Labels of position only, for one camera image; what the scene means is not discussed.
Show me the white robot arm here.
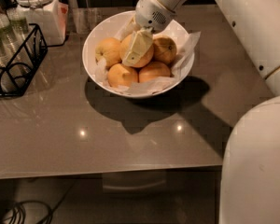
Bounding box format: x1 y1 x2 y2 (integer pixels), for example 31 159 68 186
123 0 280 224

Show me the clear glass in rack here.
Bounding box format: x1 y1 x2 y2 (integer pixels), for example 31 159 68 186
7 7 30 39

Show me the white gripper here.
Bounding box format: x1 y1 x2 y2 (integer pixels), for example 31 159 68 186
122 0 175 67

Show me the black cable on floor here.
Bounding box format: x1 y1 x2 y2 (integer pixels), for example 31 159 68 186
1 184 73 224

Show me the orange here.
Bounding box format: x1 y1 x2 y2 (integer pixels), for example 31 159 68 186
95 37 121 68
107 63 138 88
153 35 177 64
139 62 171 83
119 35 154 68

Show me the white ceramic lidded jar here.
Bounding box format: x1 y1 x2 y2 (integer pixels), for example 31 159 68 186
16 0 68 46

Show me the white ceramic bowl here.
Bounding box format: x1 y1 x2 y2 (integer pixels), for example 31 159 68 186
81 9 196 99

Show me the black wire rack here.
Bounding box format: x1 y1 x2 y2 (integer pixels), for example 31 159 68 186
0 24 48 97

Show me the white paper bowl liner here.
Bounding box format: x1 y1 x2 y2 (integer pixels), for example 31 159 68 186
94 14 202 97

